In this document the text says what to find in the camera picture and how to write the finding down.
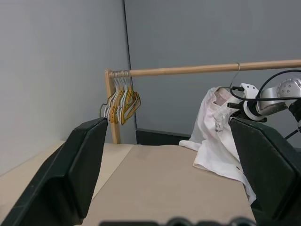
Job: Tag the wooden clothes rack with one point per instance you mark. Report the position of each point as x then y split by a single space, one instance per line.
113 131

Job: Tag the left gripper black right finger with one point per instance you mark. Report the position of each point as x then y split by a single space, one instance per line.
270 169

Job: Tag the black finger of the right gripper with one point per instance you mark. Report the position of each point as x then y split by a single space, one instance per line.
234 106

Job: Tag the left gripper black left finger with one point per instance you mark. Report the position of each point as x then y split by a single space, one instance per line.
70 169

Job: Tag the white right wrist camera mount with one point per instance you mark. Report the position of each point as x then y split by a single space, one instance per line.
249 88

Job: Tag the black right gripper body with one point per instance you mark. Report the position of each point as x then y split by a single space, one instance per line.
240 114

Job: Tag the white garment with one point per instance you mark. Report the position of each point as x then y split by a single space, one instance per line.
211 146

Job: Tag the bunch of yellow white hangers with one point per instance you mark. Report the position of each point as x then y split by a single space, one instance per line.
107 113

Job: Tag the metal hanger hook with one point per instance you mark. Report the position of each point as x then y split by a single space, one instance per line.
238 70

